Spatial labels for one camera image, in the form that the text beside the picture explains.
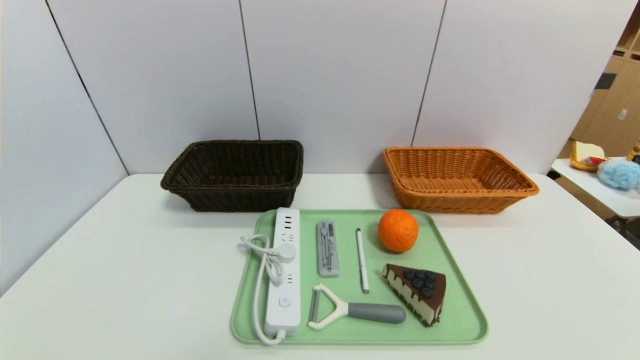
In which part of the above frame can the grey clear compass case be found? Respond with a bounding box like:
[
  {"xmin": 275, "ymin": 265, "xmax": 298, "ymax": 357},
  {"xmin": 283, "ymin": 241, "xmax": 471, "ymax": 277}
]
[{"xmin": 316, "ymin": 220, "xmax": 341, "ymax": 278}]

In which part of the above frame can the white pen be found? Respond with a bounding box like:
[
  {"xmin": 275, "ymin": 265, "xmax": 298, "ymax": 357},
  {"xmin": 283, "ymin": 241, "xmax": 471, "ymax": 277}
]
[{"xmin": 355, "ymin": 228, "xmax": 370, "ymax": 294}]

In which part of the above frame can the orange fruit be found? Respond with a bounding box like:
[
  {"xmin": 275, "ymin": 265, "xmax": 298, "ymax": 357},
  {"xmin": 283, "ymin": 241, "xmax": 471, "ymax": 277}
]
[{"xmin": 377, "ymin": 208, "xmax": 420, "ymax": 253}]

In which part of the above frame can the white power strip with cord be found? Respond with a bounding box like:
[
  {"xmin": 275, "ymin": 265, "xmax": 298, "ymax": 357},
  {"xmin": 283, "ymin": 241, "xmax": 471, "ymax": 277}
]
[{"xmin": 239, "ymin": 207, "xmax": 302, "ymax": 347}]

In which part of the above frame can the chocolate blueberry cake slice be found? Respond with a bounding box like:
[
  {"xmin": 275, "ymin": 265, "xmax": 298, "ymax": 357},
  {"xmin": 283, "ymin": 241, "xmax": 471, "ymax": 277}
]
[{"xmin": 382, "ymin": 263, "xmax": 447, "ymax": 328}]

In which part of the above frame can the dark brown wicker basket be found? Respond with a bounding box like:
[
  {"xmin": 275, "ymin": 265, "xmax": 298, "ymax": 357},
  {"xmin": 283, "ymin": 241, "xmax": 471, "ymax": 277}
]
[{"xmin": 160, "ymin": 139, "xmax": 305, "ymax": 213}]

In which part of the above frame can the orange wicker basket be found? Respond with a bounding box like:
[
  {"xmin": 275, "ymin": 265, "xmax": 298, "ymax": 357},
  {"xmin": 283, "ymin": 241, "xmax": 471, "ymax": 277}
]
[{"xmin": 383, "ymin": 146, "xmax": 540, "ymax": 215}]

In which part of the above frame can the small yellow wicker basket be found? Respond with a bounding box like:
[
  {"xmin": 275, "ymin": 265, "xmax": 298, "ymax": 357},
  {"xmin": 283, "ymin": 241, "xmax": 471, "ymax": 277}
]
[{"xmin": 570, "ymin": 154, "xmax": 608, "ymax": 173}]

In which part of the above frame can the light green plastic tray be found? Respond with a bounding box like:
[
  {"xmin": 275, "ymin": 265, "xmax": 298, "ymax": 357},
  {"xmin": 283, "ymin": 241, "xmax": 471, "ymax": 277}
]
[{"xmin": 229, "ymin": 208, "xmax": 489, "ymax": 347}]

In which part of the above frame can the pale yellow bread slice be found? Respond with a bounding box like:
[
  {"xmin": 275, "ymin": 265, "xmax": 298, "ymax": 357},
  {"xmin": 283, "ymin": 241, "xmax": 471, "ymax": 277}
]
[{"xmin": 573, "ymin": 141, "xmax": 606, "ymax": 162}]

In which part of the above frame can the white side table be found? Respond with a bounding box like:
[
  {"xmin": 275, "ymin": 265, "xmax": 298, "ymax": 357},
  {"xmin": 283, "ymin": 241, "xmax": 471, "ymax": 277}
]
[{"xmin": 551, "ymin": 157, "xmax": 640, "ymax": 221}]

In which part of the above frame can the light wooden cabinet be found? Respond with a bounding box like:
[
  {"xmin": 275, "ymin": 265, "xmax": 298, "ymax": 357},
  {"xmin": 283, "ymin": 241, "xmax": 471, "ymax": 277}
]
[{"xmin": 557, "ymin": 5, "xmax": 640, "ymax": 159}]

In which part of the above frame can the blue fluffy bath sponge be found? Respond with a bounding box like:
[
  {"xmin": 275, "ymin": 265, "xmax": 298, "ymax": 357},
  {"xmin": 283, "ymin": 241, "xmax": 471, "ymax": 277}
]
[{"xmin": 597, "ymin": 159, "xmax": 640, "ymax": 191}]

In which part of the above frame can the dark grey cabinet plate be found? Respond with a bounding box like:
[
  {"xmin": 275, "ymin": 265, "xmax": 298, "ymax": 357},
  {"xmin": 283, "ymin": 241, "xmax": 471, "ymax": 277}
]
[{"xmin": 594, "ymin": 72, "xmax": 619, "ymax": 91}]

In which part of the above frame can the white peeler with grey handle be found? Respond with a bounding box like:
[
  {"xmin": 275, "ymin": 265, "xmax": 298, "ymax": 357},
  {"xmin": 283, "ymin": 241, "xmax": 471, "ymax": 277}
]
[{"xmin": 307, "ymin": 283, "xmax": 407, "ymax": 332}]

